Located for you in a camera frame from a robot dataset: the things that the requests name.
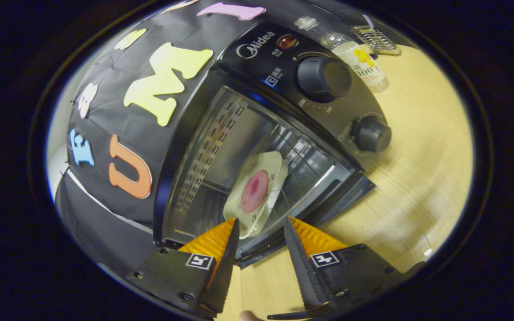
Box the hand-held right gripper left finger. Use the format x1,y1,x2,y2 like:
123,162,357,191
126,217,241,318

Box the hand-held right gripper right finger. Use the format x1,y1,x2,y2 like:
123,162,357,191
283,216,409,313

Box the white square plate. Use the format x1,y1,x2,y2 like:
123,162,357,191
222,150,289,240

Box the clear drink bottle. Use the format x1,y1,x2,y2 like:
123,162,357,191
293,15,391,94

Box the black electric oven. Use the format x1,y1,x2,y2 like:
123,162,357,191
152,22,394,269

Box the wire mesh utensil holder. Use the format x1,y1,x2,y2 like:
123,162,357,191
349,24,402,57

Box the pink meat slice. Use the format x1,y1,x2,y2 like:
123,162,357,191
240,169,270,214

